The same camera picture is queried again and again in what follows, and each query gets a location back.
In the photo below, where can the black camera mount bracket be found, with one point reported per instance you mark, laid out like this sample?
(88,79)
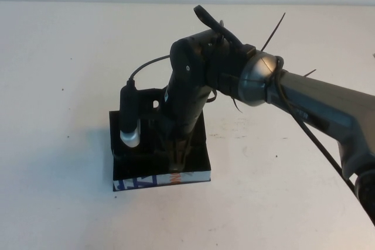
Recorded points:
(146,100)

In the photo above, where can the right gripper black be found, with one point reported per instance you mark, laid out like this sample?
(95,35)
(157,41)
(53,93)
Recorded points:
(184,112)

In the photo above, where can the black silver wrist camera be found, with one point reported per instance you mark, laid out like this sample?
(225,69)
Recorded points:
(130,115)

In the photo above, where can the black patterned glasses case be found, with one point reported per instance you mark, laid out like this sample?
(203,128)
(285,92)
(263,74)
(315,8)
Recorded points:
(137,184)

